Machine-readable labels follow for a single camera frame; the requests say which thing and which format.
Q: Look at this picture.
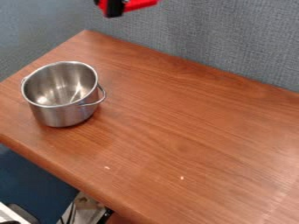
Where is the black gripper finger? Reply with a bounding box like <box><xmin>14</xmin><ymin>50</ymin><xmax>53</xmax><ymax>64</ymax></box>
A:
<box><xmin>107</xmin><ymin>0</ymin><xmax>126</xmax><ymax>18</ymax></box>

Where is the red rectangular block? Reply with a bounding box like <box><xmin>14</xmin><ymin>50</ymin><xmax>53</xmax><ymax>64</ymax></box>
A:
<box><xmin>94</xmin><ymin>0</ymin><xmax>161</xmax><ymax>17</ymax></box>

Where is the stainless steel pot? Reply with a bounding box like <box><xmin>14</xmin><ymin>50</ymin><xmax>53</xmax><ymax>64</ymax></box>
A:
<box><xmin>22</xmin><ymin>61</ymin><xmax>107</xmax><ymax>128</ymax></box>

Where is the white object bottom left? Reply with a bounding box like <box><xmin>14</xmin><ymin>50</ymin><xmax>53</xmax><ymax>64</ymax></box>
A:
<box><xmin>0</xmin><ymin>202</ymin><xmax>41</xmax><ymax>224</ymax></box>

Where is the metal table leg bracket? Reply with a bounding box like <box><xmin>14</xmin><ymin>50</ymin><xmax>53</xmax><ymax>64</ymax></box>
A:
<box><xmin>58</xmin><ymin>192</ymin><xmax>114</xmax><ymax>224</ymax></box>

